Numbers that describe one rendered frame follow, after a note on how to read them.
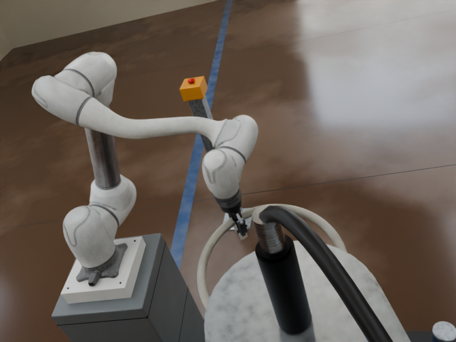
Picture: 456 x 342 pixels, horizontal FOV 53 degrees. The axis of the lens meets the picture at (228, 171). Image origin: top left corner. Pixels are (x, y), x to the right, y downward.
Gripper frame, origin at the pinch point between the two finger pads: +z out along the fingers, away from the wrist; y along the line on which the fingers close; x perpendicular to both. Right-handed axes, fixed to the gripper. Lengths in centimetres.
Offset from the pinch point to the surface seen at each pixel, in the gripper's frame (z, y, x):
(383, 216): 114, -29, 95
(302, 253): -86, 63, -7
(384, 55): 157, -190, 232
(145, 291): 19.7, -9.8, -42.4
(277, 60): 171, -271, 159
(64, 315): 20, -19, -75
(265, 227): -105, 68, -12
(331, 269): -108, 76, -11
